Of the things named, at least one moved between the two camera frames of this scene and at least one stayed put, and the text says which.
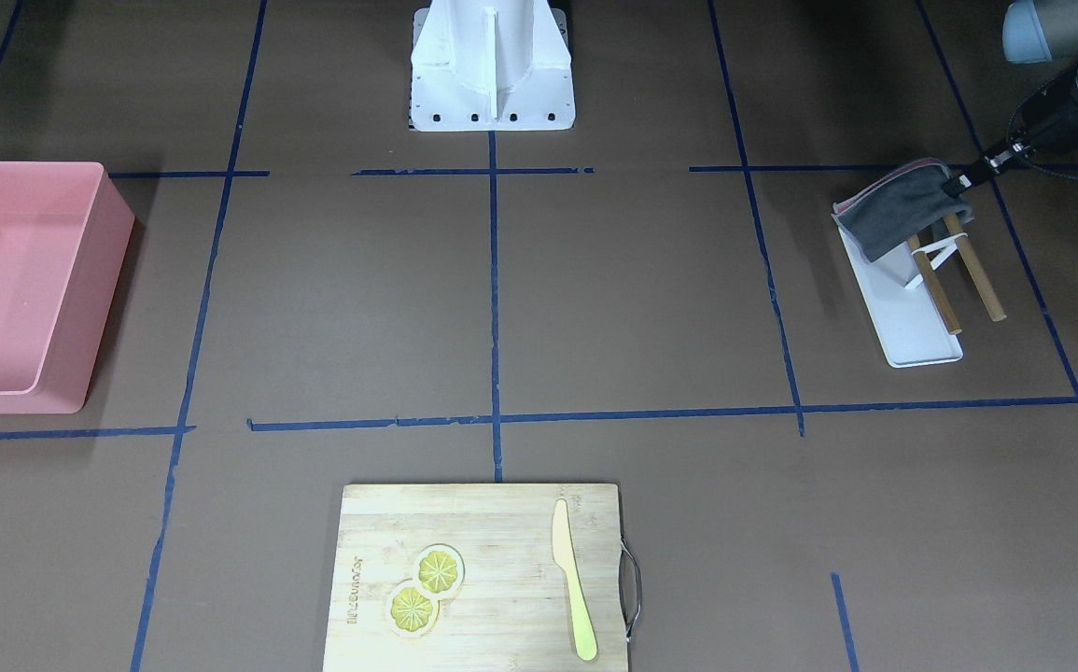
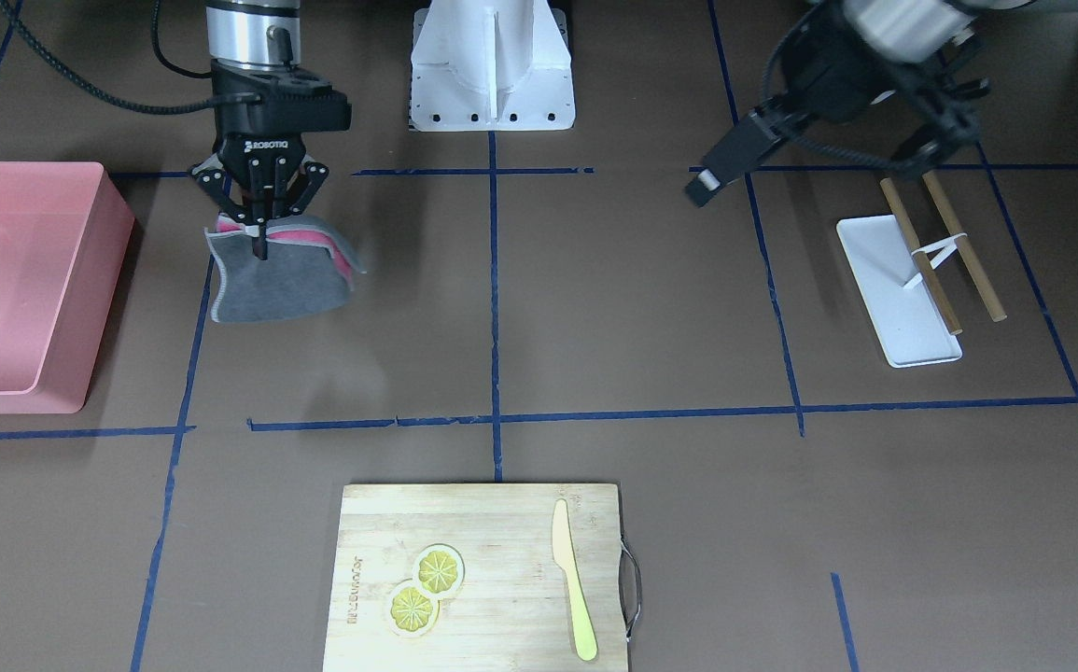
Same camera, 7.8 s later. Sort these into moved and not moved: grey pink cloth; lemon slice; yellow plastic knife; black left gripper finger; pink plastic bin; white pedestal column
Moved: grey pink cloth; black left gripper finger
Not moved: pink plastic bin; lemon slice; white pedestal column; yellow plastic knife
